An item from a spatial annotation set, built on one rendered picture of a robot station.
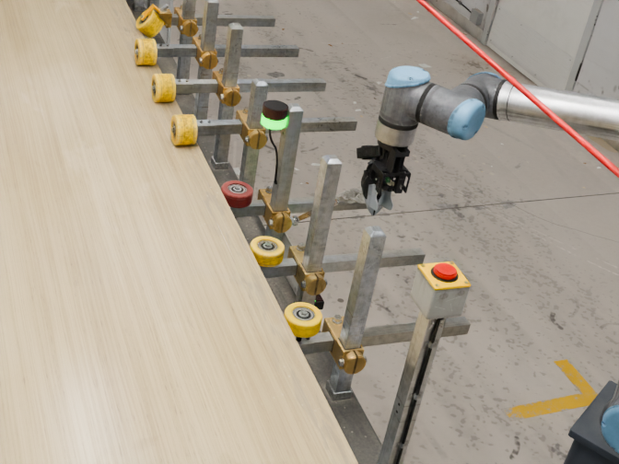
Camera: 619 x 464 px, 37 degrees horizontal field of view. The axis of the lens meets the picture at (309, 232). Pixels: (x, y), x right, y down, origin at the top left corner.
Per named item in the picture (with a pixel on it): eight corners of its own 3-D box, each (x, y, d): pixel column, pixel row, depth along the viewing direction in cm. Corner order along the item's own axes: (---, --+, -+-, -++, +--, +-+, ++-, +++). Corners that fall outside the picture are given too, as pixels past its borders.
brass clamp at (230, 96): (228, 86, 279) (230, 70, 277) (241, 107, 269) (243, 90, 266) (209, 86, 277) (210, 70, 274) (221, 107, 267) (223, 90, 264)
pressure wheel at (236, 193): (243, 215, 244) (248, 178, 238) (251, 232, 238) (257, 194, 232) (213, 217, 241) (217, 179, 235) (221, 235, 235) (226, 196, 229)
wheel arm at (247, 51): (295, 53, 306) (296, 42, 304) (298, 58, 303) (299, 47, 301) (143, 52, 287) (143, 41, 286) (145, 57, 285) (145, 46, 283)
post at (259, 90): (243, 228, 270) (264, 76, 244) (247, 236, 268) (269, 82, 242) (232, 229, 269) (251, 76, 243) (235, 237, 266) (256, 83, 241)
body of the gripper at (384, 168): (377, 197, 213) (388, 151, 206) (362, 178, 219) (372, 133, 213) (406, 195, 216) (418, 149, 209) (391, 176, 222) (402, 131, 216)
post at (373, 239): (339, 400, 211) (380, 223, 185) (344, 410, 209) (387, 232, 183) (325, 401, 210) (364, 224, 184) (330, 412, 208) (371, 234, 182)
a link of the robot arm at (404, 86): (422, 84, 197) (380, 68, 201) (409, 136, 204) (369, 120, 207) (440, 73, 204) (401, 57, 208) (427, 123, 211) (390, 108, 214)
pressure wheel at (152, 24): (145, 31, 313) (161, 15, 312) (150, 41, 307) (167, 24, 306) (132, 21, 309) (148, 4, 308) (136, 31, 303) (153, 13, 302)
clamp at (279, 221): (274, 203, 247) (276, 188, 244) (290, 232, 236) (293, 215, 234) (253, 205, 244) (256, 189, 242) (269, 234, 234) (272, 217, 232)
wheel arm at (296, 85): (321, 87, 287) (322, 75, 285) (325, 92, 284) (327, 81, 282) (160, 88, 269) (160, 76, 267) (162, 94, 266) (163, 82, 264)
